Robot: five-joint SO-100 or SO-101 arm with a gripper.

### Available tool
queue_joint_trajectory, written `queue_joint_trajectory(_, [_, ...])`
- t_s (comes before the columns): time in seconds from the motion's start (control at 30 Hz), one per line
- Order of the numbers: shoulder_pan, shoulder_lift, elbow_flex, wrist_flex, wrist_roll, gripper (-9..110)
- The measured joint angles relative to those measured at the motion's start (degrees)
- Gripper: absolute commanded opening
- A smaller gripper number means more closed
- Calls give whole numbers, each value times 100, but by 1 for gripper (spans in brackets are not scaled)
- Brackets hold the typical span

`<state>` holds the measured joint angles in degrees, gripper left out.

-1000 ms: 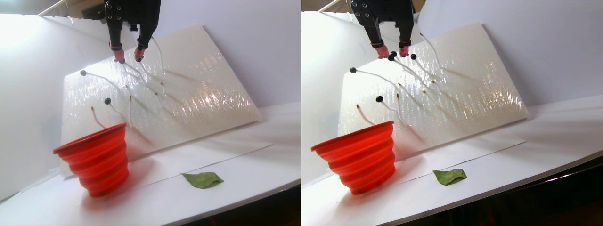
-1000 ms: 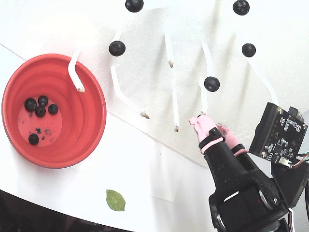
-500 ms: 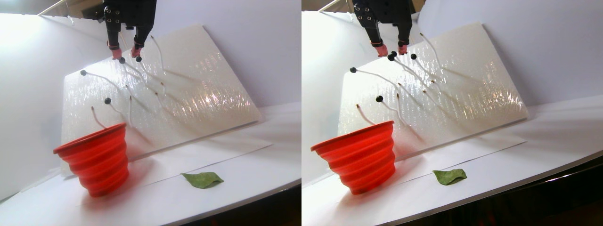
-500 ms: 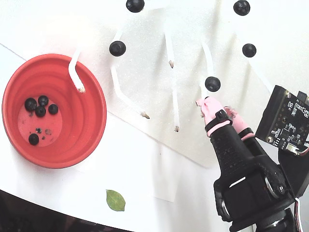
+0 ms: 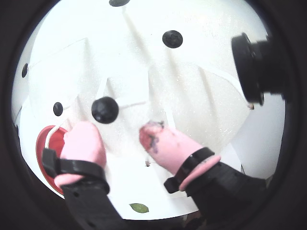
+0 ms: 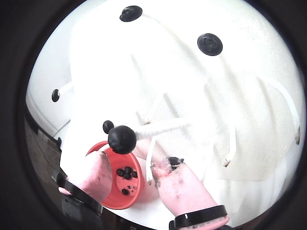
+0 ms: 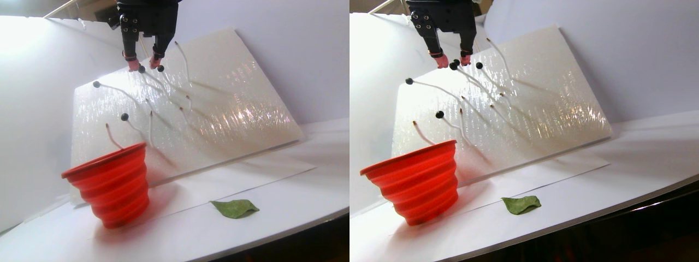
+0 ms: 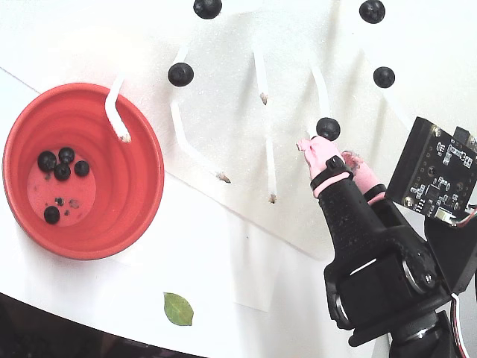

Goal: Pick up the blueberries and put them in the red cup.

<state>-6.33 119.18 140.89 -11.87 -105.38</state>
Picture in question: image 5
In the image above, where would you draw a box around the stained pink-tipped gripper finger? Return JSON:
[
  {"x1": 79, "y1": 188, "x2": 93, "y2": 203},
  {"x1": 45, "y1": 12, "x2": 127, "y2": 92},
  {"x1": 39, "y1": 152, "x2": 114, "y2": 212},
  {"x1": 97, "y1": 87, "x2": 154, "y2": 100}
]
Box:
[{"x1": 139, "y1": 120, "x2": 267, "y2": 230}]

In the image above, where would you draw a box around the pink-tipped black gripper finger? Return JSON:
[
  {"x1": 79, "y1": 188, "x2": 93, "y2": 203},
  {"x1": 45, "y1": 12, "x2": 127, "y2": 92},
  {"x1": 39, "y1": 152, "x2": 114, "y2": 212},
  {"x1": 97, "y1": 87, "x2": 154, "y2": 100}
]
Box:
[{"x1": 42, "y1": 121, "x2": 135, "y2": 230}]

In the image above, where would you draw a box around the red collapsible silicone cup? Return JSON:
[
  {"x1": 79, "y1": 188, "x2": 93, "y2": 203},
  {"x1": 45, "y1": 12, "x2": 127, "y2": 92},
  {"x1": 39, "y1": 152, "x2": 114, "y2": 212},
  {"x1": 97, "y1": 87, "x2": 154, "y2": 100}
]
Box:
[{"x1": 35, "y1": 125, "x2": 69, "y2": 196}]

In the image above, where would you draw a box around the white foam board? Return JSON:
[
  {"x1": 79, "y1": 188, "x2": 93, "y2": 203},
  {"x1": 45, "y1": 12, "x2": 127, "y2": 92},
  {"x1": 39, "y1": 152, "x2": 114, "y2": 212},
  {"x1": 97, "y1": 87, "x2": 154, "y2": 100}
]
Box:
[{"x1": 26, "y1": 0, "x2": 255, "y2": 168}]

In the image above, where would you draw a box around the green leaf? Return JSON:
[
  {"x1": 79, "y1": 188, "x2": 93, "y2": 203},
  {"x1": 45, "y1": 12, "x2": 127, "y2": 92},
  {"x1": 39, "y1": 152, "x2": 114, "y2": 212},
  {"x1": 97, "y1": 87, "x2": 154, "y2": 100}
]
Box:
[{"x1": 129, "y1": 203, "x2": 150, "y2": 213}]

